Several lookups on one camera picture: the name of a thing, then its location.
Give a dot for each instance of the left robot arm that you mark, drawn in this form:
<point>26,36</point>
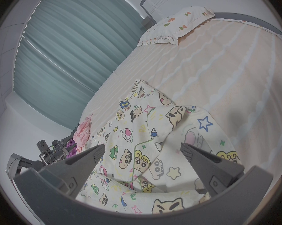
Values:
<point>14,165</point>

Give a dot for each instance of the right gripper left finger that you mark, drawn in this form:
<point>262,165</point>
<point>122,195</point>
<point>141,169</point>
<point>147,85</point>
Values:
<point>73,172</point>

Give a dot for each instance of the white printed pyjama top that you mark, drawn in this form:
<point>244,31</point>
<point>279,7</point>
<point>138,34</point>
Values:
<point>155,149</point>

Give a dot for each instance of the grey bedside table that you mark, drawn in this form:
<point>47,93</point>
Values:
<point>146,22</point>

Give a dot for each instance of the purple garment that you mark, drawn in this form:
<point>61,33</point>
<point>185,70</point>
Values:
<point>73,152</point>

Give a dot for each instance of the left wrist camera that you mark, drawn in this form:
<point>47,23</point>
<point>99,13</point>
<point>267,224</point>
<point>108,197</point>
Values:
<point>41,144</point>

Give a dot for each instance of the white printed pillow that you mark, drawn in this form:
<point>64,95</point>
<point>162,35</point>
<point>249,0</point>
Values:
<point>178,24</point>

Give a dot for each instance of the pink garment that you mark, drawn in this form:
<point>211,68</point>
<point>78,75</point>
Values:
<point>83,132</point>

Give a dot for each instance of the bed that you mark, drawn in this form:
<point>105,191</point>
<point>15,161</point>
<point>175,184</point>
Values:
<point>225,67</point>

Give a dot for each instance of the blue-green curtain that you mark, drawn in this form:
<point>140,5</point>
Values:
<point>84,27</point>
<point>51,85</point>

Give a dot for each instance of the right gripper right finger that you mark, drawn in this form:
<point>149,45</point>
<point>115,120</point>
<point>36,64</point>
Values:
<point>211,172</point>

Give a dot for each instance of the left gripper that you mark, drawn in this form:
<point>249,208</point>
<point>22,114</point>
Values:
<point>60,153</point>

